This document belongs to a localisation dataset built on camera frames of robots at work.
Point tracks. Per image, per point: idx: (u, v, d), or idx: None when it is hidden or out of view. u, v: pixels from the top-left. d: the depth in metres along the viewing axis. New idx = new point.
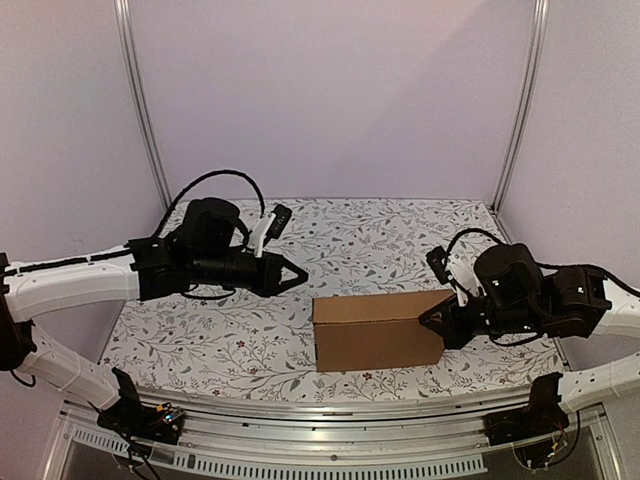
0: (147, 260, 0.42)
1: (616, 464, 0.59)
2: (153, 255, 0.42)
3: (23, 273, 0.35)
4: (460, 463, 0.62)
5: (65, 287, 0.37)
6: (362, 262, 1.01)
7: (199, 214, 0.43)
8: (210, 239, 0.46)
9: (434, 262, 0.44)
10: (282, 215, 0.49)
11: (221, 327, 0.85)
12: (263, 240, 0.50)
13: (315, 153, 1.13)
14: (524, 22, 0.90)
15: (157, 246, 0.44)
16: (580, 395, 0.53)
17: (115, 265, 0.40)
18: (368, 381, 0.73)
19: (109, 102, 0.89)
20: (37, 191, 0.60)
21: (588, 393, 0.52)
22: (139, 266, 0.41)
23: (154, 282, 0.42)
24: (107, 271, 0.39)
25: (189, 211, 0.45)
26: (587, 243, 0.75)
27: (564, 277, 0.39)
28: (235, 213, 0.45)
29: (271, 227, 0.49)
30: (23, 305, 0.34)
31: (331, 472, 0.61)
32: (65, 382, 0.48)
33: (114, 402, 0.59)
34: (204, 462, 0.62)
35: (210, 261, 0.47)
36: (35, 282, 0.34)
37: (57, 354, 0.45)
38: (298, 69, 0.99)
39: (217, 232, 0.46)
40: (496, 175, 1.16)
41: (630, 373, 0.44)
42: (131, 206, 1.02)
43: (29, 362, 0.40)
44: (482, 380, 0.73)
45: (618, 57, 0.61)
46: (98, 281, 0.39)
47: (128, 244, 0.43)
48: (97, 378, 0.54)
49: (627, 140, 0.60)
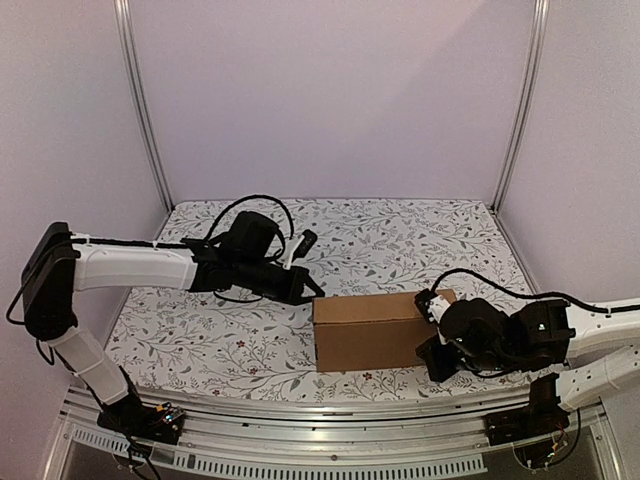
0: (202, 255, 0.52)
1: (616, 463, 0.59)
2: (206, 252, 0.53)
3: (91, 244, 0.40)
4: (460, 463, 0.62)
5: (127, 264, 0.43)
6: (362, 262, 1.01)
7: (250, 227, 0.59)
8: (254, 247, 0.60)
9: (420, 302, 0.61)
10: (309, 237, 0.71)
11: (221, 327, 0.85)
12: (292, 254, 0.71)
13: (315, 153, 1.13)
14: (524, 22, 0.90)
15: (207, 246, 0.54)
16: (580, 394, 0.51)
17: (178, 255, 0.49)
18: (368, 381, 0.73)
19: (110, 102, 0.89)
20: (38, 192, 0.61)
21: (587, 392, 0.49)
22: (198, 258, 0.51)
23: (205, 275, 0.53)
24: (172, 259, 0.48)
25: (237, 224, 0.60)
26: (586, 243, 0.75)
27: (526, 314, 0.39)
28: (276, 226, 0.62)
29: (300, 246, 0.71)
30: (85, 274, 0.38)
31: (331, 472, 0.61)
32: (87, 367, 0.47)
33: (120, 398, 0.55)
34: (204, 463, 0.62)
35: (249, 266, 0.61)
36: (105, 254, 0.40)
37: (88, 335, 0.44)
38: (298, 69, 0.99)
39: (260, 242, 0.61)
40: (496, 175, 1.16)
41: (624, 365, 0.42)
42: (132, 206, 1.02)
43: (67, 337, 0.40)
44: (482, 380, 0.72)
45: (619, 57, 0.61)
46: (158, 265, 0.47)
47: (184, 240, 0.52)
48: (114, 367, 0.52)
49: (627, 139, 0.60)
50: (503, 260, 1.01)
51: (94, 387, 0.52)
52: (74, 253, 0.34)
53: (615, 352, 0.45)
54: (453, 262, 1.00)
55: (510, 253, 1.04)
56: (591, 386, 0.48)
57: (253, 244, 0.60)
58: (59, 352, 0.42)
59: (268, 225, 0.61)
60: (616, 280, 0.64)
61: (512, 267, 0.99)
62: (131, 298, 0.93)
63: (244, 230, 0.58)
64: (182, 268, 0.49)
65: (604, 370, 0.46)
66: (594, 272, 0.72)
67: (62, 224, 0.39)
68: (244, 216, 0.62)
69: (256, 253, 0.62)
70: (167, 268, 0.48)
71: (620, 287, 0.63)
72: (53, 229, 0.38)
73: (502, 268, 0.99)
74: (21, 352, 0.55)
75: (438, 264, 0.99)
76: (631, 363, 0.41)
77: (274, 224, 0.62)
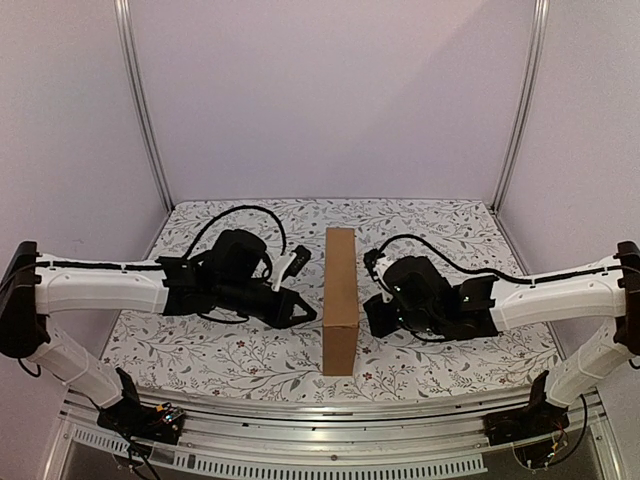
0: (175, 279, 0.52)
1: (616, 464, 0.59)
2: (181, 275, 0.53)
3: (56, 266, 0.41)
4: (460, 463, 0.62)
5: (92, 287, 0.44)
6: (362, 262, 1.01)
7: (230, 249, 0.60)
8: (233, 269, 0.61)
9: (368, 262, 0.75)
10: (301, 255, 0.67)
11: (221, 327, 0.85)
12: (282, 274, 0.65)
13: (315, 154, 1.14)
14: (524, 21, 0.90)
15: (185, 267, 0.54)
16: (561, 387, 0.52)
17: (147, 278, 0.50)
18: (368, 381, 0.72)
19: (110, 103, 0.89)
20: (37, 191, 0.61)
21: (567, 385, 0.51)
22: (168, 283, 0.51)
23: (180, 299, 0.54)
24: (140, 282, 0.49)
25: (219, 245, 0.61)
26: (585, 244, 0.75)
27: (465, 288, 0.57)
28: (261, 247, 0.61)
29: (291, 265, 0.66)
30: (48, 298, 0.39)
31: (331, 472, 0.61)
32: (75, 374, 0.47)
33: (117, 401, 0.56)
34: (204, 463, 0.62)
35: (231, 287, 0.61)
36: (67, 279, 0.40)
37: (68, 348, 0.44)
38: (299, 70, 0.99)
39: (245, 264, 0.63)
40: (496, 175, 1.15)
41: (593, 353, 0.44)
42: (131, 206, 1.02)
43: (41, 353, 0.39)
44: (482, 380, 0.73)
45: (619, 58, 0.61)
46: (124, 287, 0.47)
47: (159, 259, 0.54)
48: (103, 376, 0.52)
49: (628, 138, 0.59)
50: (503, 260, 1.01)
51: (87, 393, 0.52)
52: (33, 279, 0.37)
53: (586, 343, 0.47)
54: (453, 262, 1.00)
55: (510, 253, 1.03)
56: (572, 379, 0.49)
57: (233, 267, 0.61)
58: (45, 360, 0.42)
59: (250, 248, 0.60)
60: None
61: (512, 266, 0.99)
62: None
63: (224, 252, 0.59)
64: (152, 292, 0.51)
65: (579, 360, 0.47)
66: None
67: (31, 245, 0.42)
68: (228, 236, 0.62)
69: (239, 275, 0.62)
70: (136, 293, 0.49)
71: None
72: (21, 253, 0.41)
73: (502, 267, 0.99)
74: None
75: (438, 264, 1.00)
76: (596, 350, 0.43)
77: (259, 246, 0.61)
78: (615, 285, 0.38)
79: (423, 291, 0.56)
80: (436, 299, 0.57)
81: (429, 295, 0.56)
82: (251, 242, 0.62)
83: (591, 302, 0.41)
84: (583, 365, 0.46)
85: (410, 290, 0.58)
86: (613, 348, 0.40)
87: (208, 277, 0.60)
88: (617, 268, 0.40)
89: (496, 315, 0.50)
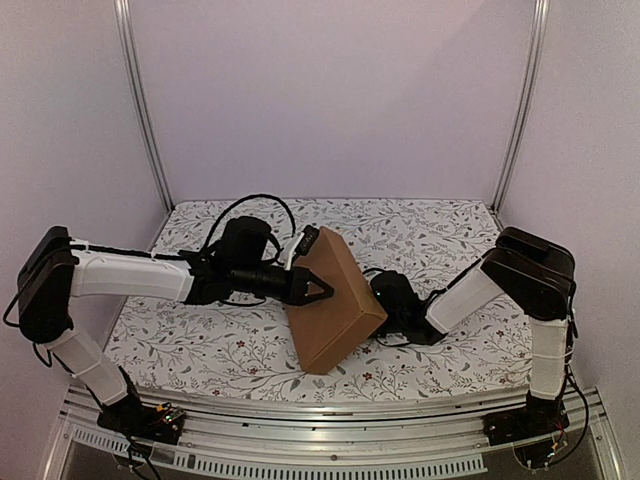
0: (197, 269, 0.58)
1: (616, 464, 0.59)
2: (200, 267, 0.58)
3: (89, 251, 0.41)
4: (460, 463, 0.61)
5: (122, 272, 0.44)
6: (362, 262, 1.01)
7: (240, 235, 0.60)
8: (246, 255, 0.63)
9: None
10: (309, 234, 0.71)
11: (221, 327, 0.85)
12: (292, 255, 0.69)
13: (316, 153, 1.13)
14: (524, 22, 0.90)
15: (203, 260, 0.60)
16: (537, 378, 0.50)
17: (173, 266, 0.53)
18: (368, 380, 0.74)
19: (109, 102, 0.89)
20: (36, 192, 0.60)
21: (541, 373, 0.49)
22: (193, 271, 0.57)
23: (201, 288, 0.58)
24: (167, 270, 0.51)
25: (229, 229, 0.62)
26: (584, 244, 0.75)
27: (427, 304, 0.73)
28: (267, 230, 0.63)
29: (301, 244, 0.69)
30: (81, 279, 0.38)
31: (331, 472, 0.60)
32: (86, 367, 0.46)
33: (120, 399, 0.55)
34: (204, 463, 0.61)
35: (245, 273, 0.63)
36: (102, 262, 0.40)
37: (86, 339, 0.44)
38: (300, 69, 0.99)
39: (256, 247, 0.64)
40: (496, 175, 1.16)
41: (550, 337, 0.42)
42: (131, 205, 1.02)
43: (62, 340, 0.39)
44: (483, 380, 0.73)
45: (619, 57, 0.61)
46: (151, 273, 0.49)
47: (181, 253, 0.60)
48: (113, 369, 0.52)
49: (628, 138, 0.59)
50: None
51: (94, 389, 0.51)
52: (76, 259, 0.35)
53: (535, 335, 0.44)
54: (453, 262, 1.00)
55: None
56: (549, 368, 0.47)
57: (245, 252, 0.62)
58: (58, 352, 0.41)
59: (258, 232, 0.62)
60: (611, 283, 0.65)
61: None
62: (130, 299, 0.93)
63: (234, 239, 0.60)
64: (179, 280, 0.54)
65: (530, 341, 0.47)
66: (591, 272, 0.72)
67: (62, 228, 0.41)
68: (237, 221, 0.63)
69: (249, 259, 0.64)
70: (166, 280, 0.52)
71: (613, 288, 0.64)
72: (53, 233, 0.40)
73: None
74: (24, 346, 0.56)
75: (438, 264, 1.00)
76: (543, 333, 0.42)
77: (265, 229, 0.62)
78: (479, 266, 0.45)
79: (395, 300, 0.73)
80: (404, 309, 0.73)
81: (397, 302, 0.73)
82: (258, 225, 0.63)
83: (484, 284, 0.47)
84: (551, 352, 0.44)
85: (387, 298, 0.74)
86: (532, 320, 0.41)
87: (221, 264, 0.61)
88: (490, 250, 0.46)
89: (432, 320, 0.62)
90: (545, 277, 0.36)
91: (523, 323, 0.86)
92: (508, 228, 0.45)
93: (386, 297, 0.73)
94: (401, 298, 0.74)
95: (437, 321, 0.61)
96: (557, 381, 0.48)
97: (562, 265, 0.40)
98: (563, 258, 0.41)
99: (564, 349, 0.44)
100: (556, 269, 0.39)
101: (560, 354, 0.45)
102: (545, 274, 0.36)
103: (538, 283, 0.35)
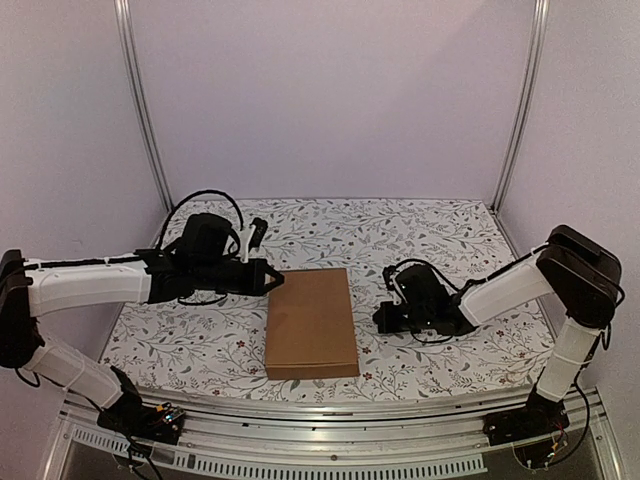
0: (155, 266, 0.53)
1: (616, 463, 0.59)
2: (158, 262, 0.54)
3: (45, 268, 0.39)
4: (460, 463, 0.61)
5: (82, 284, 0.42)
6: (362, 262, 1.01)
7: (200, 229, 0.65)
8: (203, 249, 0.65)
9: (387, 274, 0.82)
10: (260, 226, 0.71)
11: (221, 327, 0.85)
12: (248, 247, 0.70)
13: (315, 153, 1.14)
14: (524, 22, 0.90)
15: (162, 256, 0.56)
16: (547, 377, 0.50)
17: (131, 267, 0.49)
18: (368, 380, 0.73)
19: (110, 103, 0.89)
20: (36, 191, 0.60)
21: (555, 374, 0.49)
22: (150, 270, 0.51)
23: (162, 285, 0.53)
24: (124, 272, 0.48)
25: (189, 227, 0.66)
26: None
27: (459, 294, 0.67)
28: (227, 225, 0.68)
29: (253, 237, 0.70)
30: (42, 298, 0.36)
31: (331, 472, 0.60)
32: (74, 376, 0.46)
33: (117, 399, 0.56)
34: (204, 463, 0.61)
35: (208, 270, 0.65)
36: (58, 276, 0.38)
37: (63, 351, 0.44)
38: (300, 70, 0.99)
39: (216, 242, 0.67)
40: (496, 175, 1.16)
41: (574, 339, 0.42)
42: (131, 205, 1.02)
43: (37, 358, 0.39)
44: (482, 380, 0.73)
45: (619, 57, 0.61)
46: (111, 280, 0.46)
47: (137, 252, 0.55)
48: (99, 373, 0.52)
49: (628, 138, 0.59)
50: (503, 260, 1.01)
51: (88, 394, 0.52)
52: (29, 281, 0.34)
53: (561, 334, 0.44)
54: (453, 262, 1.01)
55: (510, 253, 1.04)
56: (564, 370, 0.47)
57: (205, 248, 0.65)
58: (39, 367, 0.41)
59: (219, 227, 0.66)
60: None
61: None
62: None
63: (195, 233, 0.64)
64: (138, 281, 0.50)
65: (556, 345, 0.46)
66: None
67: (16, 251, 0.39)
68: (195, 220, 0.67)
69: (211, 256, 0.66)
70: (126, 283, 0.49)
71: None
72: (8, 257, 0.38)
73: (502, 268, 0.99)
74: None
75: (438, 264, 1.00)
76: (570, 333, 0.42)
77: (226, 225, 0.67)
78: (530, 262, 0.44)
79: (421, 291, 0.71)
80: (431, 298, 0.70)
81: (425, 292, 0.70)
82: (218, 222, 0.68)
83: (532, 280, 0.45)
84: (569, 355, 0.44)
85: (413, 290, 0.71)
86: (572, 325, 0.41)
87: (183, 261, 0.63)
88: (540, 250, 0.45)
89: (465, 311, 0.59)
90: (597, 281, 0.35)
91: (523, 322, 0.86)
92: (560, 226, 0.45)
93: (413, 289, 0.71)
94: (426, 289, 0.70)
95: (471, 313, 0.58)
96: (566, 383, 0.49)
97: (610, 271, 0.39)
98: (610, 266, 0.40)
99: (588, 356, 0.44)
100: (605, 274, 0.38)
101: (582, 360, 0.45)
102: (599, 279, 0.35)
103: (588, 286, 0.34)
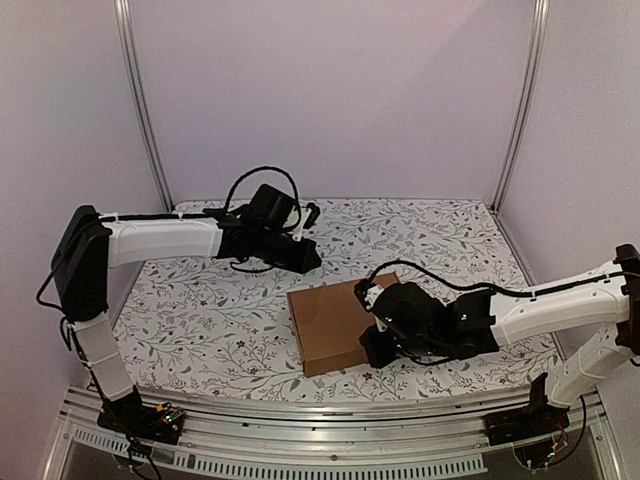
0: (226, 222, 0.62)
1: (617, 465, 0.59)
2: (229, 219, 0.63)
3: (121, 221, 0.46)
4: (460, 463, 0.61)
5: (156, 236, 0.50)
6: (362, 262, 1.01)
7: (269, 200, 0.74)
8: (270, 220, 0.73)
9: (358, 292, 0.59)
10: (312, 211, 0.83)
11: (221, 327, 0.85)
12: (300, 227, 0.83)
13: (315, 153, 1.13)
14: (524, 22, 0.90)
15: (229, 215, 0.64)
16: (563, 389, 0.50)
17: (198, 223, 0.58)
18: (368, 380, 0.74)
19: (110, 101, 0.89)
20: (33, 190, 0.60)
21: (566, 386, 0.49)
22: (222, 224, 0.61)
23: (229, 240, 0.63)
24: (197, 227, 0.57)
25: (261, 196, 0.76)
26: (584, 243, 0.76)
27: (460, 305, 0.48)
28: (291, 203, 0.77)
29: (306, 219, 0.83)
30: (119, 247, 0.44)
31: (331, 472, 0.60)
32: (103, 356, 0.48)
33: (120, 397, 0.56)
34: (204, 462, 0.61)
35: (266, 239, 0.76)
36: (135, 229, 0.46)
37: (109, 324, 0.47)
38: (300, 70, 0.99)
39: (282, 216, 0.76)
40: (496, 176, 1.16)
41: (595, 356, 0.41)
42: (131, 206, 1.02)
43: (96, 322, 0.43)
44: (482, 380, 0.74)
45: (618, 57, 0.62)
46: (178, 233, 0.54)
47: (208, 211, 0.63)
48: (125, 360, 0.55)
49: (628, 137, 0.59)
50: (503, 260, 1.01)
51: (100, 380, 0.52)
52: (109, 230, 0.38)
53: (588, 342, 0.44)
54: (453, 262, 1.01)
55: (509, 253, 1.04)
56: (573, 381, 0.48)
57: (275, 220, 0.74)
58: (84, 335, 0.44)
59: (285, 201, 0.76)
60: None
61: (512, 266, 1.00)
62: (131, 298, 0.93)
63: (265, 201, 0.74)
64: (207, 233, 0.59)
65: (579, 362, 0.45)
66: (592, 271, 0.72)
67: (88, 207, 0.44)
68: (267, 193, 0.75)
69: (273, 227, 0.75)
70: (201, 235, 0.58)
71: None
72: (81, 212, 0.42)
73: (502, 268, 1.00)
74: (23, 350, 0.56)
75: (438, 264, 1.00)
76: (598, 352, 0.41)
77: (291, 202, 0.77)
78: (620, 292, 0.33)
79: (417, 319, 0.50)
80: (431, 324, 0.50)
81: (423, 320, 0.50)
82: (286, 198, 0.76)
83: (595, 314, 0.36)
84: (585, 367, 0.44)
85: (403, 320, 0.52)
86: (614, 350, 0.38)
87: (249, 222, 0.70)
88: (620, 274, 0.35)
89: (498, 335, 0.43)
90: None
91: None
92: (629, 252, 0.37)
93: (401, 322, 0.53)
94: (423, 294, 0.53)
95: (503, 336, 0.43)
96: (575, 394, 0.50)
97: None
98: None
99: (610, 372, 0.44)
100: None
101: (605, 376, 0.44)
102: None
103: None
